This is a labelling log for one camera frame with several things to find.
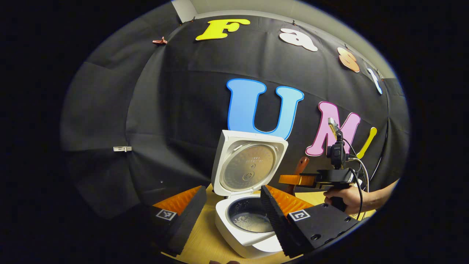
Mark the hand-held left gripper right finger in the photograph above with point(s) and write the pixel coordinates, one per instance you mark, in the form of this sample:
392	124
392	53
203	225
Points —
274	216

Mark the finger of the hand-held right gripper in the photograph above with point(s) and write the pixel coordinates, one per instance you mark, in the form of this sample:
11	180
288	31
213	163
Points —
293	180

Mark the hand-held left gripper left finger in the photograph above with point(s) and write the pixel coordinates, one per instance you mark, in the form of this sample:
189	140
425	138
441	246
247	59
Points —
188	220

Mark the wooden spoon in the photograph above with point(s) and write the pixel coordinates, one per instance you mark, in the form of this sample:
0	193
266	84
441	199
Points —
301	165

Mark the white rice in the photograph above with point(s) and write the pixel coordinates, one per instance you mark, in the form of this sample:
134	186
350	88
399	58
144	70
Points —
253	222

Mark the white rice cooker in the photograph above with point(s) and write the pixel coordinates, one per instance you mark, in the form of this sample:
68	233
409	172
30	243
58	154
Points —
234	234

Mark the white cloth clip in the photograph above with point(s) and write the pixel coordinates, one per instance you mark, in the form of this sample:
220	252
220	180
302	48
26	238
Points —
122	149

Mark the black backdrop cloth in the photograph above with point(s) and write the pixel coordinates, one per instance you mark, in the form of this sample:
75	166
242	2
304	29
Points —
183	91

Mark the copper cloth clip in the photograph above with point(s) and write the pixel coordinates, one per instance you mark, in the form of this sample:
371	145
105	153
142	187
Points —
160	41

